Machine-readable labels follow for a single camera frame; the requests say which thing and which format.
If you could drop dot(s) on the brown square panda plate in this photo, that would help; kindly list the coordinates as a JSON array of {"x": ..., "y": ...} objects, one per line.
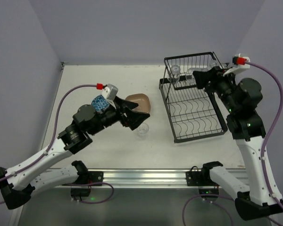
[{"x": 142, "y": 100}]

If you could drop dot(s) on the aluminium mounting rail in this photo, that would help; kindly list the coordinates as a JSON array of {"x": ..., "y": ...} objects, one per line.
[{"x": 158, "y": 178}]

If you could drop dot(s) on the white red patterned bowl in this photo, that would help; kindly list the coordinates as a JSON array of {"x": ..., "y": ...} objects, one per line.
[{"x": 100, "y": 103}]

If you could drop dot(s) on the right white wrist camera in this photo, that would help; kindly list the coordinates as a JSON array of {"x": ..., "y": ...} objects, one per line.
[{"x": 239, "y": 64}]

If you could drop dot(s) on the clear glass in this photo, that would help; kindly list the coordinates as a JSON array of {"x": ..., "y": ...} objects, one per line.
[
  {"x": 175, "y": 73},
  {"x": 212, "y": 64},
  {"x": 142, "y": 130},
  {"x": 190, "y": 80}
]

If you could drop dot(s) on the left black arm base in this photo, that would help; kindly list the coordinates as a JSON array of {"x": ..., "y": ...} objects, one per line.
[{"x": 92, "y": 177}]

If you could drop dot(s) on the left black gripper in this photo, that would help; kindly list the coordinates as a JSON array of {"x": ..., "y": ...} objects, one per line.
[{"x": 122, "y": 113}]

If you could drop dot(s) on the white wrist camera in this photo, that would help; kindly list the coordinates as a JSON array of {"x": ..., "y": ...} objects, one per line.
[
  {"x": 109, "y": 93},
  {"x": 239, "y": 64}
]

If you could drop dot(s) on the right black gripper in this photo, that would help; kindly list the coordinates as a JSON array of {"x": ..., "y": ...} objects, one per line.
[{"x": 209, "y": 80}]

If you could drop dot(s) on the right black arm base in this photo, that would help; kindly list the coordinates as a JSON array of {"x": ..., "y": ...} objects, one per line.
[{"x": 201, "y": 179}]

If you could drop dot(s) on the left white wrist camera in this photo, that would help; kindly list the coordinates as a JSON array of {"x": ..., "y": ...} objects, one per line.
[{"x": 109, "y": 93}]

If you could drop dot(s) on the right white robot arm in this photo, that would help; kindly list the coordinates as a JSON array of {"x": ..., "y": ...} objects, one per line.
[{"x": 261, "y": 197}]

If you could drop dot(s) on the black wire dish rack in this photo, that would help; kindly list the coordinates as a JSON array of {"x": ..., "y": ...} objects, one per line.
[{"x": 193, "y": 114}]

